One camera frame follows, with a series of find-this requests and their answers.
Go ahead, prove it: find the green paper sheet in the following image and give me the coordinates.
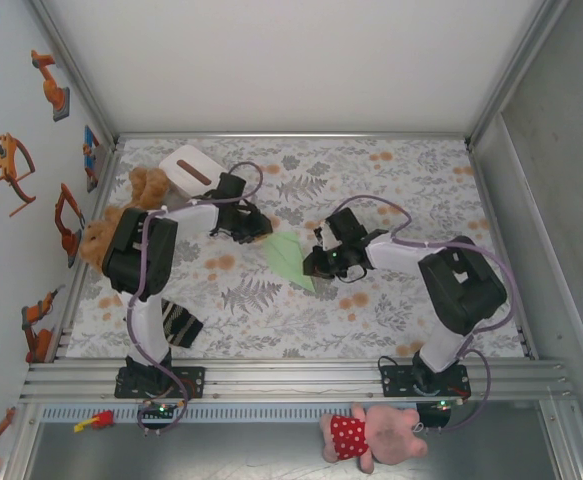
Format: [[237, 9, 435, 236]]
[[262, 231, 318, 294]]

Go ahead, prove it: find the white tissue box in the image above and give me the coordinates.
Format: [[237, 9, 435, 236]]
[[159, 144, 225, 199]]

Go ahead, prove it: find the floral patterned table mat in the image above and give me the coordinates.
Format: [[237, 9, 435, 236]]
[[65, 137, 525, 360]]

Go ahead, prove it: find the brown teddy bear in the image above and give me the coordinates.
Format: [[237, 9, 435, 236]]
[[79, 167, 170, 266]]

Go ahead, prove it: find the black white striped sock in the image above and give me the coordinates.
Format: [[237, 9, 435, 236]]
[[123, 299, 205, 350]]

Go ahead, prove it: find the blue orange machine sticker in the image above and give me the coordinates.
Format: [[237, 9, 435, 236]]
[[81, 124, 103, 194]]

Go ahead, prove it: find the pink pig plush toy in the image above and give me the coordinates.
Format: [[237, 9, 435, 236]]
[[319, 402, 430, 475]]

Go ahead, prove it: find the orange grey gripper sticker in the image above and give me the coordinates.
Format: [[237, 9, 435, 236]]
[[0, 132, 37, 217]]

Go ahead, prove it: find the small red yellow toy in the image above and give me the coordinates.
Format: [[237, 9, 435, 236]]
[[73, 409, 115, 434]]

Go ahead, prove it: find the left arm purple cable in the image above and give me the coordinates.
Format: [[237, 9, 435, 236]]
[[126, 160, 265, 437]]

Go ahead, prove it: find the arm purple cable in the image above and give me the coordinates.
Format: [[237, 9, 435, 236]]
[[340, 194, 522, 434], [126, 160, 265, 437]]

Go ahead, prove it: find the thin aluminium frame rail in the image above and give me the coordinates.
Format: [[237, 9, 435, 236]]
[[113, 130, 472, 144]]

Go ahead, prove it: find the wide aluminium frame rail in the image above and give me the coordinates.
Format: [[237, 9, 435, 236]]
[[18, 357, 577, 404]]

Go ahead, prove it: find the aluminium side rail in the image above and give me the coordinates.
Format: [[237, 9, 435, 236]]
[[53, 142, 122, 361], [465, 142, 540, 361]]

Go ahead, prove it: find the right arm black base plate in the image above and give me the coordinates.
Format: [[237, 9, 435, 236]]
[[379, 364, 471, 400]]

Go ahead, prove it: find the perforated grey cable duct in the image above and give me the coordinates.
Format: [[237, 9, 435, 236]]
[[38, 402, 422, 424]]

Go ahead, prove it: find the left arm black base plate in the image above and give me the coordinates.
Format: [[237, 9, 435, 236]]
[[114, 365, 207, 400]]

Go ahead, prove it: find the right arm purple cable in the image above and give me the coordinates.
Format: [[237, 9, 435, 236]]
[[340, 194, 522, 434]]

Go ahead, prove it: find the aluminium frame post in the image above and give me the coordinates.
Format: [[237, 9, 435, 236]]
[[26, 0, 122, 146], [463, 0, 572, 146]]

